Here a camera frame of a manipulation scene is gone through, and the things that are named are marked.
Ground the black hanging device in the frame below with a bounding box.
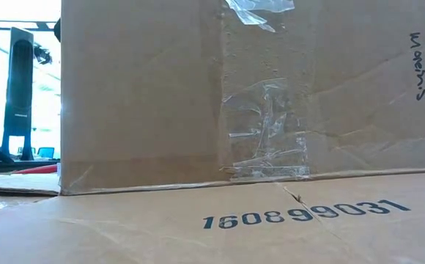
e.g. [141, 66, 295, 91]
[32, 43, 54, 67]

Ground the blue chair back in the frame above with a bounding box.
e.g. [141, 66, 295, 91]
[36, 146, 56, 159]

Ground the brown cardboard box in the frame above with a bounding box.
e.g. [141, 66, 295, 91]
[0, 0, 425, 264]

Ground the red box cutter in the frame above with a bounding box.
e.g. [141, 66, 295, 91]
[13, 164, 59, 175]

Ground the black tower column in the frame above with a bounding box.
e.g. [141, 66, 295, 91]
[0, 26, 34, 161]

